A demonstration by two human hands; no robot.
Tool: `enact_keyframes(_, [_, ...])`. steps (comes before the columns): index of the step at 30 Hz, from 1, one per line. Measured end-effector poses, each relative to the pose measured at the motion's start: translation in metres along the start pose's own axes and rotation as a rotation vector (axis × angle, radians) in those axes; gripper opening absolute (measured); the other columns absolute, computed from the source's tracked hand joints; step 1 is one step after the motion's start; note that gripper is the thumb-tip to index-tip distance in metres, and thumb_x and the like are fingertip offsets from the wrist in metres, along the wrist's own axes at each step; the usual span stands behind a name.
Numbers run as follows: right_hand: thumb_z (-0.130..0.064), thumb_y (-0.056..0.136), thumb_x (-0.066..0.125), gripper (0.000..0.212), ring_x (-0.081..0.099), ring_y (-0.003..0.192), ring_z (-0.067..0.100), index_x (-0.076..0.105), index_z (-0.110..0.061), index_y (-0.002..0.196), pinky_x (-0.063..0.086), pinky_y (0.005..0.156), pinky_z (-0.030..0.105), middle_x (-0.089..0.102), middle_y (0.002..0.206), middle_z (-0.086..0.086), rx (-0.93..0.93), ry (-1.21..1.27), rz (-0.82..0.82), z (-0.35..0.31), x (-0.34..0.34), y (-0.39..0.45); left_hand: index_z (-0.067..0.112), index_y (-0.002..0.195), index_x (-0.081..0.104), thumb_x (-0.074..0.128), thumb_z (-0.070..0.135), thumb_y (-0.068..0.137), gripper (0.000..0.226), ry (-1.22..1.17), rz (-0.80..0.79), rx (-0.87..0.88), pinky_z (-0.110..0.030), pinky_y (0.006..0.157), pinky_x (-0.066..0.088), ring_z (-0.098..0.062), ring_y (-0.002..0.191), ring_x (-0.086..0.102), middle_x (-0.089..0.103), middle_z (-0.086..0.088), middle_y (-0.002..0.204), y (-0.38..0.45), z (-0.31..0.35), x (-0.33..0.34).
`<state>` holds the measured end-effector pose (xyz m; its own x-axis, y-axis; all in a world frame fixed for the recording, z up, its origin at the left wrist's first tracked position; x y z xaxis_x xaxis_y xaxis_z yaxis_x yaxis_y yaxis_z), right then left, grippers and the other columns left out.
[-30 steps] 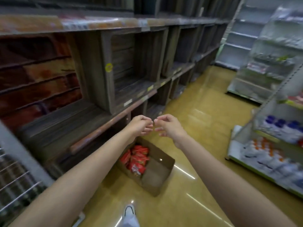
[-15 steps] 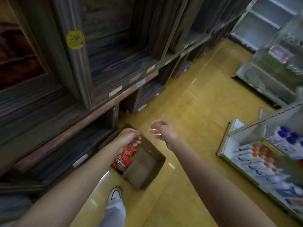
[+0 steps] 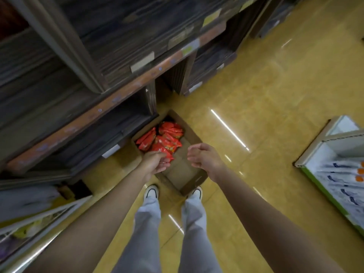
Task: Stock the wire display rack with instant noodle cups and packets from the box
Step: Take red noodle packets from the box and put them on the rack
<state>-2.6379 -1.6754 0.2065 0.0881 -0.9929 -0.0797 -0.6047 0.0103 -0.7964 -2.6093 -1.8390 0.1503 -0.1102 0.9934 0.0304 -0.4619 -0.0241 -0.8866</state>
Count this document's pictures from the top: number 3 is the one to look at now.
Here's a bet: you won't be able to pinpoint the person's right hand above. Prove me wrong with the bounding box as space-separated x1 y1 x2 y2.
187 143 227 183

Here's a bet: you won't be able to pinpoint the person's left hand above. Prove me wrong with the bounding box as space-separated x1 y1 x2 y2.
139 151 171 182

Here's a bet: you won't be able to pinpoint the person's left forearm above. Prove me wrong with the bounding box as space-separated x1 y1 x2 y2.
23 167 152 273

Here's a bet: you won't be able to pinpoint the person's right forearm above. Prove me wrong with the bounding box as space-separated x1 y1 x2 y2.
212 168 346 273

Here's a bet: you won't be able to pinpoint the red snack packet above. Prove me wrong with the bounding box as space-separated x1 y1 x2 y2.
158 121 185 139
151 143 175 163
136 127 157 152
155 134 183 154

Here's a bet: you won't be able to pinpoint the brown cardboard box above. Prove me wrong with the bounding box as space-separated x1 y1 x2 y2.
131 109 207 196

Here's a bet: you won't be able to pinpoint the person's white left shoe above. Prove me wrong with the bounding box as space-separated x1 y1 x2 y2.
143 184 160 201

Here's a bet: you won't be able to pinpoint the person's white shoe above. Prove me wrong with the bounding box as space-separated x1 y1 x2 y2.
186 186 203 201
143 184 160 201

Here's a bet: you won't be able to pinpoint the person's white right shoe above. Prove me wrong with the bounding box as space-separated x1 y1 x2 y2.
186 186 203 201

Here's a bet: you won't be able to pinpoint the light grey trousers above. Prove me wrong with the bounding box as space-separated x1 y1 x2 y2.
111 193 223 273

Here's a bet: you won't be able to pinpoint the row of paper shelf labels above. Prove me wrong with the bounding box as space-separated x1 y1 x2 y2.
101 0 258 159

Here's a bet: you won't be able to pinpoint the white shelf unit green edge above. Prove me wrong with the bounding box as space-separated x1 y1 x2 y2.
294 115 364 237

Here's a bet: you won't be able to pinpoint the dark wooden shelf unit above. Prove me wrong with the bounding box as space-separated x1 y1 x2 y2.
0 0 271 191

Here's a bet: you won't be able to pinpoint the grey bag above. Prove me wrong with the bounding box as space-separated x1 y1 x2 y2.
0 185 61 223

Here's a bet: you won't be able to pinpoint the white metal display rack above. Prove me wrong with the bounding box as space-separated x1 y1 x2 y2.
0 179 93 273

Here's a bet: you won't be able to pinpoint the row of white blue-printed packets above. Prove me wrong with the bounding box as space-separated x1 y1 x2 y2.
313 160 364 226

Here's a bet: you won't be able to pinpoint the dark low shelf unit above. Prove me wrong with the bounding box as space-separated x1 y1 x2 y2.
254 0 303 39

